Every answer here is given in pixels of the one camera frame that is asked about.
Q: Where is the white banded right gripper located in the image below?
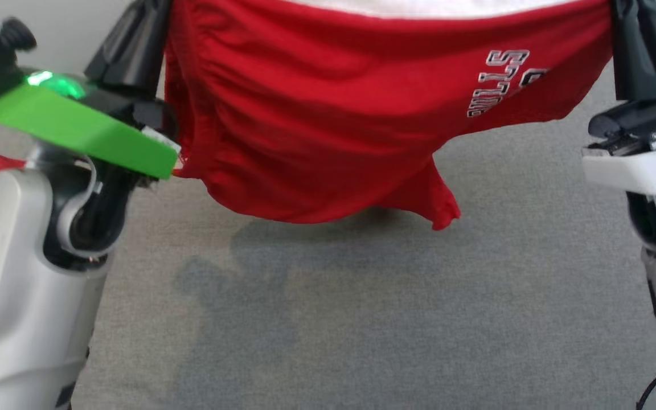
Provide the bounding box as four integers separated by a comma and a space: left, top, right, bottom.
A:
581, 0, 656, 197

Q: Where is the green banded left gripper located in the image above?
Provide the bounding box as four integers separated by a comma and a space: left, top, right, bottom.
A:
0, 0, 183, 187

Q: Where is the red shirt with white sleeves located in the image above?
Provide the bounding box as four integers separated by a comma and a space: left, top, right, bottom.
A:
0, 0, 616, 231

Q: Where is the thin black cable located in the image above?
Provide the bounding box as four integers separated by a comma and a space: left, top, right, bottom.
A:
635, 367, 656, 410

